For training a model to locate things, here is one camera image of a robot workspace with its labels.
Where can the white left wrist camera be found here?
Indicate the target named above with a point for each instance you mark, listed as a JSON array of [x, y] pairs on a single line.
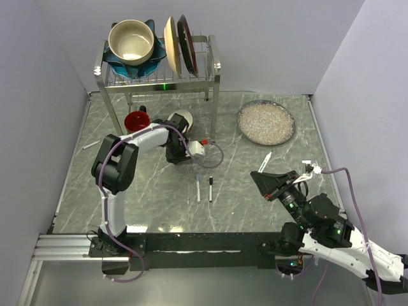
[[196, 149]]

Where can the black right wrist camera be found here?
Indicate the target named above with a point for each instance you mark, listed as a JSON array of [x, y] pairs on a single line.
[[310, 170]]

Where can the white ceramic bowl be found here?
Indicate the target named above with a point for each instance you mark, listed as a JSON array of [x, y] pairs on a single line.
[[187, 115]]

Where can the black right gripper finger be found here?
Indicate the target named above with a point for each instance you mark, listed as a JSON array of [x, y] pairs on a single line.
[[281, 178], [265, 182]]

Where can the white marker with purple tip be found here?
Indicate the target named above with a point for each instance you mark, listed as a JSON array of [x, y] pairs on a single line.
[[198, 189]]

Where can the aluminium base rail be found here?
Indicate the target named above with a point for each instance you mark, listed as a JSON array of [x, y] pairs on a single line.
[[70, 247]]

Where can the speckled brown plate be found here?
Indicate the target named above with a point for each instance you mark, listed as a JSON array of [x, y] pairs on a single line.
[[265, 122]]

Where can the cream upright plate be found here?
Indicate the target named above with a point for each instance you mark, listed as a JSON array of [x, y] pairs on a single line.
[[172, 46]]

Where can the thin white pen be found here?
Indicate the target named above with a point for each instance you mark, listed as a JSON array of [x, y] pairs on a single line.
[[210, 193]]

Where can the large beige bowl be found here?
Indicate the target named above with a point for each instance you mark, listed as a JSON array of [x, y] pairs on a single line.
[[132, 41]]

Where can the blue flower-shaped dish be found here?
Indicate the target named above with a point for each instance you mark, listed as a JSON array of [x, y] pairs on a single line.
[[140, 71]]

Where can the steel dish rack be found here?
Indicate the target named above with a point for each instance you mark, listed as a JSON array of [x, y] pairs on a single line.
[[164, 82]]

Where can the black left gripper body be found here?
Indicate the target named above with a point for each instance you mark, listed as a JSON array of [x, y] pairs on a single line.
[[176, 151]]

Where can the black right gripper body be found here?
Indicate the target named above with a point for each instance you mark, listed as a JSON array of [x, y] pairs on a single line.
[[289, 195]]

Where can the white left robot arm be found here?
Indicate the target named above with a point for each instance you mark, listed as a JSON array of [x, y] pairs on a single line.
[[115, 165]]

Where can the grey pen at left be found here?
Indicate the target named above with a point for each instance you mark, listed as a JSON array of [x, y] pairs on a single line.
[[91, 145]]

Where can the red and black mug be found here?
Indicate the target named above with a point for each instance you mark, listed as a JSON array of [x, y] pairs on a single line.
[[137, 120]]

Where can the dark red upright plate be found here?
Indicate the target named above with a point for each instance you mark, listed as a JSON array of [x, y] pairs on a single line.
[[187, 46]]

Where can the small pen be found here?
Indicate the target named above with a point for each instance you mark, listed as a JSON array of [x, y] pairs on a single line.
[[265, 162]]

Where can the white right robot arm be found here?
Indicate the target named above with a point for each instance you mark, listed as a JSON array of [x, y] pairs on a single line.
[[319, 229]]

